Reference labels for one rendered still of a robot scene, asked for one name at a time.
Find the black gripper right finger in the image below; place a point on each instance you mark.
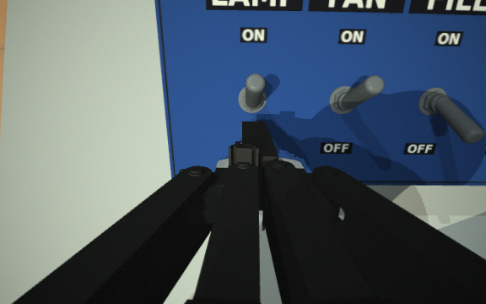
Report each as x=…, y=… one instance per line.
x=381, y=245

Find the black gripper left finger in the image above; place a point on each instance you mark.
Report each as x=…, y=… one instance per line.
x=140, y=258

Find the blue switch panel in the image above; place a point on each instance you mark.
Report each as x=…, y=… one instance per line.
x=426, y=127

